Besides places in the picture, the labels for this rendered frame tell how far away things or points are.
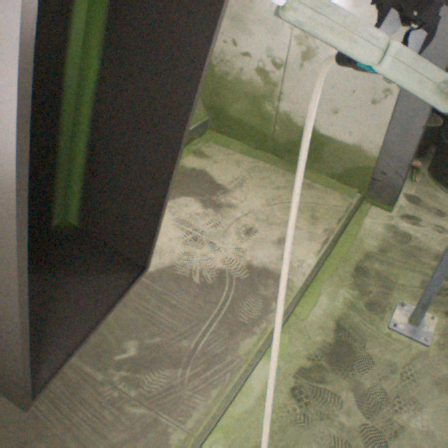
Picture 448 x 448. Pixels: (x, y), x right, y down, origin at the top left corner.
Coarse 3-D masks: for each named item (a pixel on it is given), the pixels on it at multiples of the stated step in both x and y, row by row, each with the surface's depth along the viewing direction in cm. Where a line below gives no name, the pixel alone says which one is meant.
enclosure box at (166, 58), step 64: (0, 0) 46; (64, 0) 102; (128, 0) 106; (192, 0) 100; (0, 64) 51; (64, 64) 116; (128, 64) 116; (192, 64) 109; (0, 128) 57; (64, 128) 132; (128, 128) 127; (0, 192) 64; (64, 192) 152; (128, 192) 141; (0, 256) 74; (64, 256) 150; (128, 256) 157; (0, 320) 88; (64, 320) 134; (0, 384) 109
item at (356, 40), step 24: (288, 0) 58; (312, 0) 57; (312, 24) 59; (336, 24) 59; (360, 24) 60; (336, 48) 63; (360, 48) 61; (384, 48) 62; (384, 72) 64; (408, 72) 63; (432, 72) 64; (432, 96) 66
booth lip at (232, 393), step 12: (360, 204) 277; (348, 216) 265; (336, 240) 247; (324, 252) 239; (312, 276) 224; (300, 288) 217; (288, 312) 205; (264, 348) 189; (252, 360) 184; (240, 384) 175; (228, 396) 170; (216, 420) 162; (204, 432) 158; (192, 444) 154
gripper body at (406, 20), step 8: (376, 0) 69; (400, 0) 64; (408, 0) 64; (416, 0) 64; (424, 0) 64; (432, 0) 64; (376, 8) 71; (400, 8) 65; (408, 8) 64; (416, 8) 64; (424, 8) 65; (432, 8) 65; (440, 8) 65; (400, 16) 70; (408, 16) 67; (416, 16) 65; (424, 16) 65; (432, 16) 65; (408, 24) 69; (416, 24) 66
